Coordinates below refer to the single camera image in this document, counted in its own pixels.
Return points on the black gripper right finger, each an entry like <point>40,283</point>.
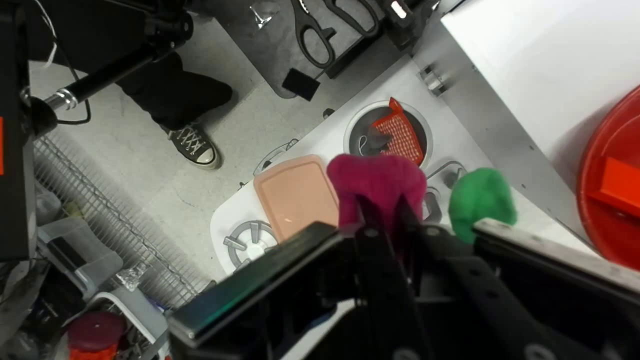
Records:
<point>487,300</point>

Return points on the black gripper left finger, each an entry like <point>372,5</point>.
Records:
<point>387,300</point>

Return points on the magenta plush toy green leaves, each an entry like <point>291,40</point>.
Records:
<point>372,177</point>

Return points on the grey toy faucet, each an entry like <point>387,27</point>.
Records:
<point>451,174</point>

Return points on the small dark grey toy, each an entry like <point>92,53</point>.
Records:
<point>377,143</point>

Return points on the white toy kitchen counter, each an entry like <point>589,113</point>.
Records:
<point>312,140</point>

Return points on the red plastic bowl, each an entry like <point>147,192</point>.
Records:
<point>612,132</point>

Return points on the white toy cabinet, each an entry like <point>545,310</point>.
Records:
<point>546,66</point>

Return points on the pink plastic tray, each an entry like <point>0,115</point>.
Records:
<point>297,197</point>

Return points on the small black foam block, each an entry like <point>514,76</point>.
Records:
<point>301,82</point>

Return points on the black canvas sneaker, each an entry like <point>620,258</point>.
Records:
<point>196,147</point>

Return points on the black scissors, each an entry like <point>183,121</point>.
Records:
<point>311,31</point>

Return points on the black trouser leg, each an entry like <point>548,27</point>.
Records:
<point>180,93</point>

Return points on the small silver metal piece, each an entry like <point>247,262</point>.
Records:
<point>260,17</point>

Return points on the black tripod pole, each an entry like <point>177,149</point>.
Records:
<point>113,70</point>

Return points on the grey cabinet hinge bracket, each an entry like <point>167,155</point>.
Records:
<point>432,78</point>

